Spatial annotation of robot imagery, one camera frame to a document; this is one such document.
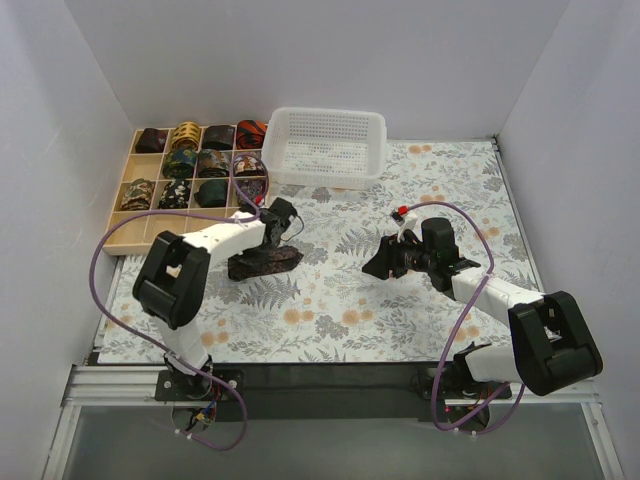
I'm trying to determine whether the rolled dark maroon tie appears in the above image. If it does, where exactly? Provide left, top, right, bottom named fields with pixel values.
left=134, top=128, right=168, bottom=154

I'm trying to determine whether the rolled dark green tie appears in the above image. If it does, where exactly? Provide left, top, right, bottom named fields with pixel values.
left=194, top=179, right=228, bottom=208

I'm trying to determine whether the rolled black white floral tie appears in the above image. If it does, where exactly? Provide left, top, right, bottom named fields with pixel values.
left=158, top=179, right=191, bottom=209

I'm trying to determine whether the aluminium frame rail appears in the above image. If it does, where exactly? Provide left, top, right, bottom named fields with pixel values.
left=62, top=365, right=624, bottom=479

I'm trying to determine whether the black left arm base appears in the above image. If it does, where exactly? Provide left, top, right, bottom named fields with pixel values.
left=153, top=369, right=237, bottom=433

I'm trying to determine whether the rolled dark grey tie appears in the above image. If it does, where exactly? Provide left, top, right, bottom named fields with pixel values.
left=202, top=125, right=235, bottom=151

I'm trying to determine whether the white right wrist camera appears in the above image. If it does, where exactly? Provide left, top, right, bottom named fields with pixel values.
left=391, top=206, right=418, bottom=241

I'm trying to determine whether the rolled pink floral dark tie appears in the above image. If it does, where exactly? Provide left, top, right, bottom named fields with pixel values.
left=232, top=151, right=267, bottom=177

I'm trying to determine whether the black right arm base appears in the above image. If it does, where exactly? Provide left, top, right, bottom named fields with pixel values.
left=409, top=368, right=501, bottom=424

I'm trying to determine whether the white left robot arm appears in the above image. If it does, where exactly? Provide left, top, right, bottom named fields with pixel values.
left=132, top=198, right=303, bottom=400

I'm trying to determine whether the rolled navy yellow leaf tie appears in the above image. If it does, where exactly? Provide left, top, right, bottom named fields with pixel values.
left=162, top=148, right=197, bottom=179

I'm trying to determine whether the white plastic mesh basket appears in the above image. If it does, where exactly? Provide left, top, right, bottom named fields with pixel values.
left=262, top=107, right=387, bottom=190

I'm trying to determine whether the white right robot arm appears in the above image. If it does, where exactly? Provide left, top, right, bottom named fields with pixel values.
left=362, top=217, right=603, bottom=398

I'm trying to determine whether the rolled orange black tie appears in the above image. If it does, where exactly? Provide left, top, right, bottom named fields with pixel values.
left=236, top=120, right=267, bottom=150

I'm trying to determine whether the wooden compartment tray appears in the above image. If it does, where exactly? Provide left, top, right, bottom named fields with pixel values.
left=103, top=124, right=268, bottom=256

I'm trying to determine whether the rolled yellow black tie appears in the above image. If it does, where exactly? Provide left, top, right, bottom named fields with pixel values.
left=171, top=122, right=202, bottom=150

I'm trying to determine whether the brown paisley patterned tie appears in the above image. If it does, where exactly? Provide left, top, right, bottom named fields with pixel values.
left=228, top=246, right=304, bottom=281

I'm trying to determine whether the rolled green camouflage floral tie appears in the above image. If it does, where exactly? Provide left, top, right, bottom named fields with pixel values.
left=119, top=178, right=154, bottom=211

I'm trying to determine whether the rolled navy paisley rose tie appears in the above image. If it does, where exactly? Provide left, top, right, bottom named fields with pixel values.
left=236, top=177, right=267, bottom=206

